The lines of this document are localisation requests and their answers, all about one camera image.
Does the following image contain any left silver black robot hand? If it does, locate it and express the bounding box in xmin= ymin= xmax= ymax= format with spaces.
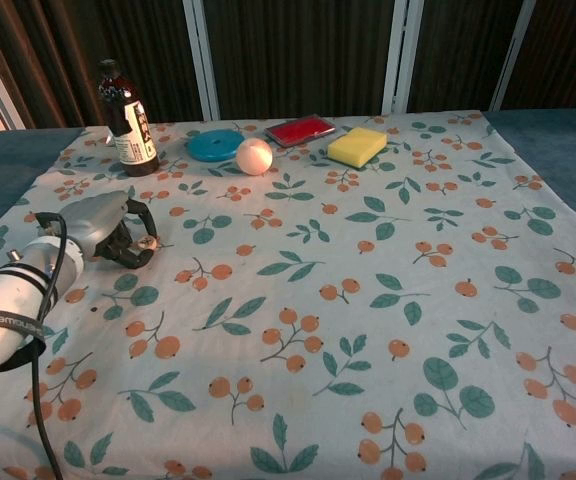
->
xmin=60 ymin=191 xmax=160 ymax=270

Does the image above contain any blue round plastic disc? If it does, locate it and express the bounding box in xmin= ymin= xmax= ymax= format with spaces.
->
xmin=184 ymin=128 xmax=246 ymax=163

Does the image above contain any dark glass bottle with label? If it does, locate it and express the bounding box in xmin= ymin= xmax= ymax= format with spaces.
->
xmin=97 ymin=58 xmax=161 ymax=178

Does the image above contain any white ball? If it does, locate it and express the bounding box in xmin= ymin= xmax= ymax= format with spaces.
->
xmin=235 ymin=137 xmax=274 ymax=177

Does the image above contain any dark ribbed partition panel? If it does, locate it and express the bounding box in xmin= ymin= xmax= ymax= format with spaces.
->
xmin=500 ymin=0 xmax=576 ymax=112
xmin=407 ymin=0 xmax=527 ymax=114
xmin=0 ymin=0 xmax=204 ymax=132

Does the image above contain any red ink pad case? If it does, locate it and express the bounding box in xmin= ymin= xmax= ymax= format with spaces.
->
xmin=264 ymin=113 xmax=338 ymax=149

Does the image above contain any floral berry leaf tablecloth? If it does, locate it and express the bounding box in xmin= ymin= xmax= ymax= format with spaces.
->
xmin=0 ymin=110 xmax=576 ymax=480

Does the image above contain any yellow sponge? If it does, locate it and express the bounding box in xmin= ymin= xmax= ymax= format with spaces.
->
xmin=326 ymin=126 xmax=388 ymax=169

